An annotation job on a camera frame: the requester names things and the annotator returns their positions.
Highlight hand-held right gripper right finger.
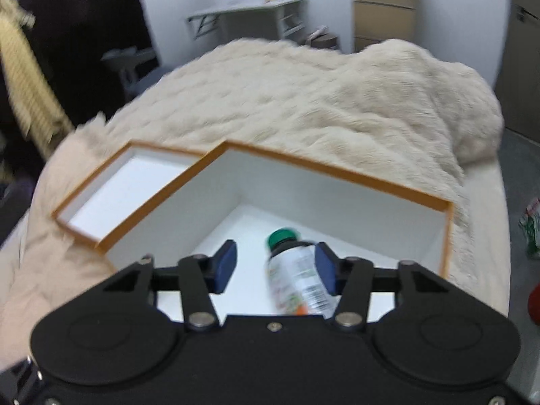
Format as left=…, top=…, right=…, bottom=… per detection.
left=316, top=242, right=448, bottom=330

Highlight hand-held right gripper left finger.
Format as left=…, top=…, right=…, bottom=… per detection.
left=101, top=240, right=238, bottom=330

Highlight dark green-capped vitamin bottle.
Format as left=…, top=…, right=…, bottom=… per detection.
left=265, top=228, right=341, bottom=316

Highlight large orange cardboard box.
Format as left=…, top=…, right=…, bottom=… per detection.
left=97, top=141, right=455, bottom=317

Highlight orange box lid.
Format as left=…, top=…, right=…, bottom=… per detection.
left=52, top=142, right=204, bottom=248

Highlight cream fluffy blanket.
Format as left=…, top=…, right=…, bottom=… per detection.
left=75, top=38, right=505, bottom=237

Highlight clear plastic bag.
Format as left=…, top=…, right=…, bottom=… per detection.
left=519, top=196, right=540, bottom=261

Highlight red plastic bag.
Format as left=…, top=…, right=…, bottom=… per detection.
left=527, top=284, right=540, bottom=325

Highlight grey chair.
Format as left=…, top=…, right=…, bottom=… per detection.
left=101, top=46, right=163, bottom=99

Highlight round wooden stool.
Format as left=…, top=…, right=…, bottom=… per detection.
left=307, top=29, right=341, bottom=52

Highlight white folding table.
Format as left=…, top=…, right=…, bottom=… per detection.
left=186, top=0, right=309, bottom=46

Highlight stack of brown cardboard boxes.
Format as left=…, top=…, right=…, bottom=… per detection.
left=352, top=0, right=419, bottom=54

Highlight grey door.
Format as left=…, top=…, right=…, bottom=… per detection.
left=503, top=3, right=540, bottom=136

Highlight yellow knitted towel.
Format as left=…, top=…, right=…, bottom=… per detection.
left=0, top=0, right=75, bottom=146

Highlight dark hanging clothes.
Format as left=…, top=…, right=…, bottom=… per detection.
left=0, top=0, right=153, bottom=129

